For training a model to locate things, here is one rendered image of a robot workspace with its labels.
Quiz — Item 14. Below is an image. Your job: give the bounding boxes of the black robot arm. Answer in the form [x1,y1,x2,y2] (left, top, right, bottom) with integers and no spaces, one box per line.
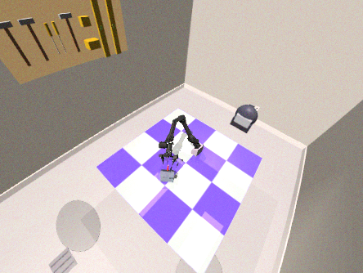
[159,114,201,158]

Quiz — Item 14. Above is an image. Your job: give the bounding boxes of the dark grey sloped panel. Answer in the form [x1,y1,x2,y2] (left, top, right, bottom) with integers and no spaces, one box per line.
[159,169,174,182]

